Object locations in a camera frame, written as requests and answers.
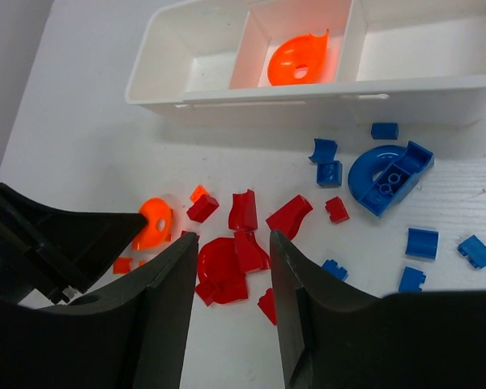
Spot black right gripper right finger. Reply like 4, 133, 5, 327
270, 230, 486, 388

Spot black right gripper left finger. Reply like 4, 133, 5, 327
0, 233, 198, 388

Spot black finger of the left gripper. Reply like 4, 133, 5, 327
0, 183, 147, 303

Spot orange spiral lego piece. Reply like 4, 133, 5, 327
131, 198, 173, 250

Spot blue brick lower right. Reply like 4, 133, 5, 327
398, 267, 426, 293

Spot orange flat lego piece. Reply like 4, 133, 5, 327
113, 257, 134, 275

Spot blue curved brick right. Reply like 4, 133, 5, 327
405, 228, 439, 260

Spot blue brick far right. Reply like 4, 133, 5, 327
458, 235, 486, 269

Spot large red round lego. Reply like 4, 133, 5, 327
194, 237, 249, 306

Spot blue small brick near finger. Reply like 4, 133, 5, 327
322, 259, 348, 281

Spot red brick bottom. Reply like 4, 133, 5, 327
257, 288, 277, 325

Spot red curved piece lower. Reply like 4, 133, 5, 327
234, 231, 271, 273

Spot small red lego brick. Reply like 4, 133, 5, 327
186, 194, 220, 223

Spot small red brick right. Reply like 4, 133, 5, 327
325, 196, 350, 224

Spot small orange lego piece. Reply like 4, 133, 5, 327
190, 185, 209, 203

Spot red curved lego piece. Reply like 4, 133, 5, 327
228, 189, 258, 232

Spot large blue curved lego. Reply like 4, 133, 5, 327
347, 141, 434, 218

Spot red slope lego piece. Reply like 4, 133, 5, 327
266, 194, 313, 240

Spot blue square lego brick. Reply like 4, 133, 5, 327
316, 160, 343, 187

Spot small blue brick top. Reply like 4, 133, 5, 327
370, 122, 399, 140

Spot blue arch lego piece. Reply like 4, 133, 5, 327
309, 139, 338, 164

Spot white three-compartment tray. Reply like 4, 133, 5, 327
125, 1, 486, 126

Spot orange spiral piece in tray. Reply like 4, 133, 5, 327
267, 29, 330, 86

